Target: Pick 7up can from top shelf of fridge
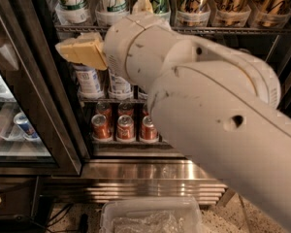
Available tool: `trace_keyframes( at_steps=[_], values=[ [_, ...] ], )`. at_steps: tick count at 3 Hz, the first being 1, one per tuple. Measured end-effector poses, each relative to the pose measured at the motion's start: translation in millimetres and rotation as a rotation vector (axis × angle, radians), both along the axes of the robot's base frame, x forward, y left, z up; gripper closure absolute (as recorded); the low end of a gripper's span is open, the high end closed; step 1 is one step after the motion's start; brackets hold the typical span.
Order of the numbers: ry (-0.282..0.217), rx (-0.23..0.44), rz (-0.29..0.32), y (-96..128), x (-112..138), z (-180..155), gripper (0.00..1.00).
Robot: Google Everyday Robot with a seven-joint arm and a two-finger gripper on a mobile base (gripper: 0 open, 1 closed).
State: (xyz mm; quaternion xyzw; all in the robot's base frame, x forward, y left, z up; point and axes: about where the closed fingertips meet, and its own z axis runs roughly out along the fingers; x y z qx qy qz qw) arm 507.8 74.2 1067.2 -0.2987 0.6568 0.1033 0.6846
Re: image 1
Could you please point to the top wire shelf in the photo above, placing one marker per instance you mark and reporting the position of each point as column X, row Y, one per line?
column 187, row 30

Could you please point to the wire shelf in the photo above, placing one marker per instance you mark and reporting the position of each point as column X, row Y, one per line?
column 187, row 30
column 111, row 100

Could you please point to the clear plastic bin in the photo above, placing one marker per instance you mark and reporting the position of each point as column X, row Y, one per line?
column 152, row 215

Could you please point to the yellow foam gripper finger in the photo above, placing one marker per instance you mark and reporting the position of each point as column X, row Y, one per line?
column 87, row 49
column 142, row 6

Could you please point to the gold slim can right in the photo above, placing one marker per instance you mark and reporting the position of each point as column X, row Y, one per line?
column 269, row 13

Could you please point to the orange can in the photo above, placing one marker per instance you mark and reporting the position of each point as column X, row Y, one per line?
column 125, row 131
column 149, row 133
column 100, row 128

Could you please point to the blue white can left fridge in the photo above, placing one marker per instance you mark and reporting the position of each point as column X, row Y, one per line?
column 24, row 124

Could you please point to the front left orange can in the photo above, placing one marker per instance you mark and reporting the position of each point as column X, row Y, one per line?
column 100, row 128

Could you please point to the tea bottle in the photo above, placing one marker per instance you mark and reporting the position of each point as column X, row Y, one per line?
column 119, row 88
column 89, row 82

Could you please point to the white 7up can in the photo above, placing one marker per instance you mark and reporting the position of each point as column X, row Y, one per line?
column 73, row 11
column 108, row 12

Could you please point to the middle wire shelf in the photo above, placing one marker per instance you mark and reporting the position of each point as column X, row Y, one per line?
column 111, row 100

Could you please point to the right front tea bottle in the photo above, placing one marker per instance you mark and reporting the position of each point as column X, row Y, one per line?
column 119, row 88

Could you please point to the front middle orange can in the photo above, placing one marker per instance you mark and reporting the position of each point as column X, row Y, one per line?
column 125, row 131

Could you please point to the left front tea bottle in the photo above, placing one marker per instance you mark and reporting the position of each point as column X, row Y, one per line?
column 89, row 82

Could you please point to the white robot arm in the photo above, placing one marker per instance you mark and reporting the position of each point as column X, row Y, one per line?
column 214, row 104

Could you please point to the closed left glass fridge door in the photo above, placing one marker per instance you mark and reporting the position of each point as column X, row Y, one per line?
column 35, row 80

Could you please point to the front right orange can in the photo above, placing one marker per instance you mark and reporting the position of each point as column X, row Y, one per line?
column 149, row 133

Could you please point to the gold slim can left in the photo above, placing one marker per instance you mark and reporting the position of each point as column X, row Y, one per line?
column 190, row 12

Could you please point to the steel fridge base grille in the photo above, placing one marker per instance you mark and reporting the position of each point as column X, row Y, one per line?
column 105, row 180

